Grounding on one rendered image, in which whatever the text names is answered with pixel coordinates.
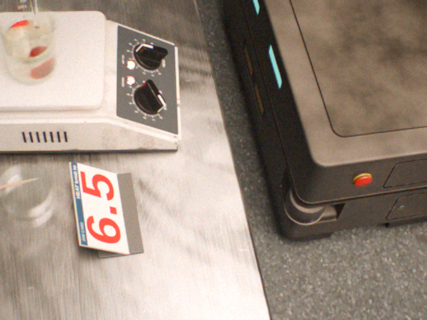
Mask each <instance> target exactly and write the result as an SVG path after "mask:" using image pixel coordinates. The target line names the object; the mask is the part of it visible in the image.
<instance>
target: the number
mask: <svg viewBox="0 0 427 320"><path fill-rule="evenodd" d="M78 170H79V181H80V186H81V196H82V202H83V213H84V218H85V223H86V233H87V240H88V243H92V244H98V245H99V246H106V247H110V248H117V249H121V250H123V249H124V246H123V238H122V233H121V225H120V219H119V216H118V207H117V202H116V193H115V189H114V180H113V175H111V174H108V173H103V172H100V171H98V170H94V169H91V168H85V167H83V166H78Z"/></svg>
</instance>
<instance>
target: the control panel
mask: <svg viewBox="0 0 427 320"><path fill-rule="evenodd" d="M140 43H149V44H153V45H156V46H158V47H161V48H165V49H166V50H167V51H168V54H167V56H166V57H165V58H164V59H163V60H162V61H161V63H160V66H159V67H158V68H157V69H156V70H147V69H145V68H143V67H141V66H140V64H139V63H138V62H137V60H136V59H135V55H134V50H135V48H136V47H137V46H138V45H139V44H140ZM129 61H132V62H134V63H135V67H134V68H131V67H129V66H128V62H129ZM129 77H132V78H134V80H135V81H134V83H130V82H129V81H128V78H129ZM148 79H150V80H152V81H153V82H154V83H155V85H156V87H157V89H158V90H159V92H160V93H161V96H162V97H163V99H164V100H165V102H166V106H165V107H163V108H162V109H161V110H160V111H159V112H158V113H157V114H153V115H150V114H146V113H144V111H142V110H141V109H140V108H139V107H138V106H137V105H136V103H135V100H134V93H135V90H137V89H138V88H139V87H141V86H142V84H143V83H144V82H146V81H147V80H148ZM116 116H118V117H121V118H123V119H127V120H128V121H132V122H135V123H139V124H143V125H146V126H150V127H153V128H157V129H159V130H161V131H165V132H169V133H172V134H176V135H178V134H179V129H178V113H177V82H176V66H175V45H172V44H170V43H166V42H164V41H161V40H158V39H155V38H153V37H149V36H147V35H144V34H141V33H138V32H135V31H133V30H132V29H131V30H130V29H128V28H126V27H123V26H121V25H118V28H117V87H116Z"/></svg>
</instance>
